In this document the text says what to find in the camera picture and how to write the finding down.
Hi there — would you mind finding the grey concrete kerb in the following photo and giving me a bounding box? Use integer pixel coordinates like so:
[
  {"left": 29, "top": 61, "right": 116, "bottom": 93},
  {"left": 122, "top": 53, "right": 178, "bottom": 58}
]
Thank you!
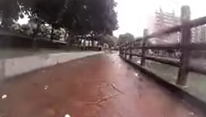
[{"left": 0, "top": 46, "right": 105, "bottom": 88}]

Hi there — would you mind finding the brown wooden railing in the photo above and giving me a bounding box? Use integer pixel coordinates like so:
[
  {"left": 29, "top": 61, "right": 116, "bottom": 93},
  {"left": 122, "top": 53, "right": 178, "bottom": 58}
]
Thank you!
[{"left": 117, "top": 2, "right": 206, "bottom": 88}]

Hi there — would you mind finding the tall pale building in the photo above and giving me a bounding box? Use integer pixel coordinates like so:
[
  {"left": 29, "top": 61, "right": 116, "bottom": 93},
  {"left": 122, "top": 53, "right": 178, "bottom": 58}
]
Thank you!
[{"left": 149, "top": 7, "right": 206, "bottom": 47}]

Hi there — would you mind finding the water channel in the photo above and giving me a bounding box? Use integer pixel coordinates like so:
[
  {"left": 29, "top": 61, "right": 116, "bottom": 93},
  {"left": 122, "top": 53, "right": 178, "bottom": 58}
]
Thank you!
[{"left": 130, "top": 55, "right": 206, "bottom": 100}]

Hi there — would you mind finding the dark stone edging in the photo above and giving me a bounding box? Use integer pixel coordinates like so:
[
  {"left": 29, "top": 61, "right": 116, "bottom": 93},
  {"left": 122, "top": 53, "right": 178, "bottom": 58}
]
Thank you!
[{"left": 116, "top": 54, "right": 206, "bottom": 117}]

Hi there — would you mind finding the dark low fence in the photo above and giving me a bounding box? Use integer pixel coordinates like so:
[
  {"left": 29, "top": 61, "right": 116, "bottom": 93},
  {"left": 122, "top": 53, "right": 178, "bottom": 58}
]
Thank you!
[{"left": 0, "top": 29, "right": 103, "bottom": 52}]

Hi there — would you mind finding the red paved path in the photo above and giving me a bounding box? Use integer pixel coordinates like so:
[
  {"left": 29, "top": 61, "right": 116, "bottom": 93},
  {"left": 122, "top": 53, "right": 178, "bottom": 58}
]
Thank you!
[{"left": 0, "top": 45, "right": 206, "bottom": 117}]

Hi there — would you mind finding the row of dark trees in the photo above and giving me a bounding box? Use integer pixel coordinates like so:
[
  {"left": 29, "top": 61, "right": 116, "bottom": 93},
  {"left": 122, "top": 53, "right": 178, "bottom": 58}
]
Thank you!
[{"left": 0, "top": 0, "right": 122, "bottom": 51}]

